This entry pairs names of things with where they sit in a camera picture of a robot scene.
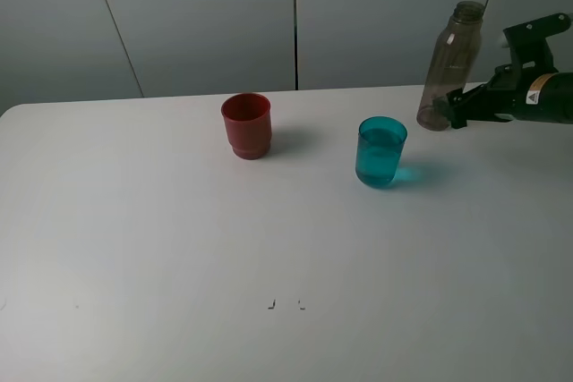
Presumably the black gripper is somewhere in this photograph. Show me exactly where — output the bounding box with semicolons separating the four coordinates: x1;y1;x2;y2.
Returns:
432;67;572;130

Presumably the clear brown plastic bottle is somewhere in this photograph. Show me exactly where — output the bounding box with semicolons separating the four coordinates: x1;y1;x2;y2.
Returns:
416;1;485;132

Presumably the teal translucent plastic cup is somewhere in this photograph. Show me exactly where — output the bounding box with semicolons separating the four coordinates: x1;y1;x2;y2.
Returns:
355;116;407;188

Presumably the red plastic cup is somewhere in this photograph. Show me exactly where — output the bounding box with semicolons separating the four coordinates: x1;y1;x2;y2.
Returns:
221;93;272;160

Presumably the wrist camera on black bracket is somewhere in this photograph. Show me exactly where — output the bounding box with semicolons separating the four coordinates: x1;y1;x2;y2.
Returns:
503;13;572;73

